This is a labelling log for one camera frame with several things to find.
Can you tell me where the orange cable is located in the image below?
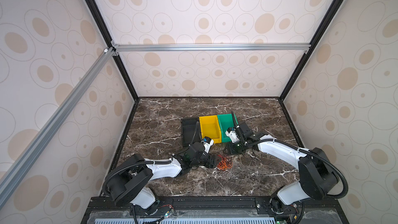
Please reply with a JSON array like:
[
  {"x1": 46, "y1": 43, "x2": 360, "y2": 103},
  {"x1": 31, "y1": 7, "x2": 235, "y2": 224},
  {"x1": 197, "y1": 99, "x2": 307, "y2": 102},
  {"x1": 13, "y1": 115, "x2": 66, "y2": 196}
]
[{"x1": 216, "y1": 153, "x2": 234, "y2": 171}]

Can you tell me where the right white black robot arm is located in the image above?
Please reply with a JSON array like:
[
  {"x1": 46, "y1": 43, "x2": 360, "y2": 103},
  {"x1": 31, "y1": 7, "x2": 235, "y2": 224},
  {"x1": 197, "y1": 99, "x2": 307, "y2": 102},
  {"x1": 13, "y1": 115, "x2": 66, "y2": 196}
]
[{"x1": 225, "y1": 122, "x2": 349, "y2": 207}]

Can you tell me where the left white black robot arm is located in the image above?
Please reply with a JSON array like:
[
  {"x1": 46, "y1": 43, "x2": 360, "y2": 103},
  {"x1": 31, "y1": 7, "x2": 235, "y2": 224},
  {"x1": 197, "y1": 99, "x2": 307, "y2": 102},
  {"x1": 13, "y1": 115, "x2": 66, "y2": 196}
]
[{"x1": 102, "y1": 142, "x2": 222, "y2": 211}]

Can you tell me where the green plastic bin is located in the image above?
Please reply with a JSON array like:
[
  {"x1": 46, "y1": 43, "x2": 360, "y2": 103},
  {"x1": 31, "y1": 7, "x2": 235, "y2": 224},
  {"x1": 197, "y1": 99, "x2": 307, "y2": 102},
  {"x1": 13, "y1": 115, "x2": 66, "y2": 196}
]
[{"x1": 216, "y1": 114, "x2": 238, "y2": 143}]

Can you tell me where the black plastic bin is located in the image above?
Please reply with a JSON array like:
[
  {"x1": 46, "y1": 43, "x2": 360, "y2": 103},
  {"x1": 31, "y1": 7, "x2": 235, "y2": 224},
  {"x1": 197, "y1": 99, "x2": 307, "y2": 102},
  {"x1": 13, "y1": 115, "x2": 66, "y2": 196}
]
[{"x1": 180, "y1": 117, "x2": 202, "y2": 147}]

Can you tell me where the yellow plastic bin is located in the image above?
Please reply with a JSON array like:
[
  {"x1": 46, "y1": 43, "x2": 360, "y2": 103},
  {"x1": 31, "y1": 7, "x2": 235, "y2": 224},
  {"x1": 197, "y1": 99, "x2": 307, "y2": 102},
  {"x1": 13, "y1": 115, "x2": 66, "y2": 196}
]
[{"x1": 199, "y1": 115, "x2": 222, "y2": 144}]

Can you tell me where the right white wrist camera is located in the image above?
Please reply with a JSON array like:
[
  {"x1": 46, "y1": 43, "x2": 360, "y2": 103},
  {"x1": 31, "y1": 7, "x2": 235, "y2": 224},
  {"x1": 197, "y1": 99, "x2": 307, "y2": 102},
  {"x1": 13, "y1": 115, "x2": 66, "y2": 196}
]
[{"x1": 225, "y1": 128, "x2": 240, "y2": 143}]

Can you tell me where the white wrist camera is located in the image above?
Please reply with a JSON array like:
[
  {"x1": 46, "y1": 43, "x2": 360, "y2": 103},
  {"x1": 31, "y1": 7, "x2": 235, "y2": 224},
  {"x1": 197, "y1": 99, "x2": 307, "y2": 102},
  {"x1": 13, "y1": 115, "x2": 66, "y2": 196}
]
[
  {"x1": 202, "y1": 136, "x2": 214, "y2": 153},
  {"x1": 225, "y1": 128, "x2": 240, "y2": 143}
]

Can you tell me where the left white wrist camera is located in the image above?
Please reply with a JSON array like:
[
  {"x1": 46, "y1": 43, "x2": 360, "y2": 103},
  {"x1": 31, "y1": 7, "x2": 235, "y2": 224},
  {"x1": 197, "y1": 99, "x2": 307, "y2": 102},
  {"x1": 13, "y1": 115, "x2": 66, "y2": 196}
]
[{"x1": 202, "y1": 136, "x2": 214, "y2": 153}]

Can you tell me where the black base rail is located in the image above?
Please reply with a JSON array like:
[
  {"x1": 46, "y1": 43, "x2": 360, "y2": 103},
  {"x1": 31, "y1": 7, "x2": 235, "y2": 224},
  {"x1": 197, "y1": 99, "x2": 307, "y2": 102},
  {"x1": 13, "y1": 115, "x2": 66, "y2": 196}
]
[{"x1": 82, "y1": 196, "x2": 348, "y2": 224}]

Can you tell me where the left diagonal aluminium rail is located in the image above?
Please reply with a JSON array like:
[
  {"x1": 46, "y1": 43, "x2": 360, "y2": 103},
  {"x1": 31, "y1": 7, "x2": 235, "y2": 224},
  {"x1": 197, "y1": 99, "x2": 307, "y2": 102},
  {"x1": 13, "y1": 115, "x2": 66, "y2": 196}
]
[{"x1": 1, "y1": 47, "x2": 116, "y2": 207}]

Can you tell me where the horizontal aluminium rail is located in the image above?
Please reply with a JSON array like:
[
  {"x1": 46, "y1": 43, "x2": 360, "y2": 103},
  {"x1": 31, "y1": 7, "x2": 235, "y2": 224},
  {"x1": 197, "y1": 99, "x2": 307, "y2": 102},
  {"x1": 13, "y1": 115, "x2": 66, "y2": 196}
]
[{"x1": 114, "y1": 43, "x2": 311, "y2": 52}]

